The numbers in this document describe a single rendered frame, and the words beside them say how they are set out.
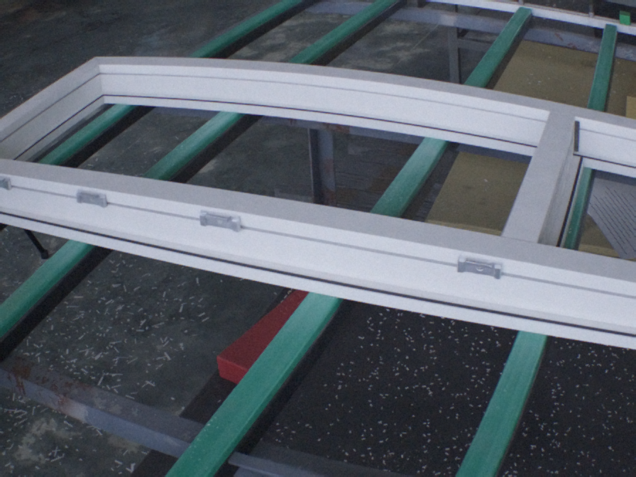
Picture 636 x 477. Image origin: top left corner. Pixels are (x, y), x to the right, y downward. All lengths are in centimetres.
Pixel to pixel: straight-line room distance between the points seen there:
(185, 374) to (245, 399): 143
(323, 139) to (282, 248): 59
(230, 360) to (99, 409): 40
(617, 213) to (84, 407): 107
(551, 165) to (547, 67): 128
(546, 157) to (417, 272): 28
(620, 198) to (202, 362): 119
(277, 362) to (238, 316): 157
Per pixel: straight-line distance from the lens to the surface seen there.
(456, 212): 157
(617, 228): 157
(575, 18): 211
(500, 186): 167
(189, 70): 146
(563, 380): 128
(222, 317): 244
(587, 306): 90
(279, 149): 332
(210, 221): 100
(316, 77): 136
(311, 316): 93
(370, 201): 225
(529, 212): 98
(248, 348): 128
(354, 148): 255
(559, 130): 120
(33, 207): 119
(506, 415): 80
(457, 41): 262
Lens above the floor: 141
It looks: 31 degrees down
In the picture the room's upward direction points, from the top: 4 degrees counter-clockwise
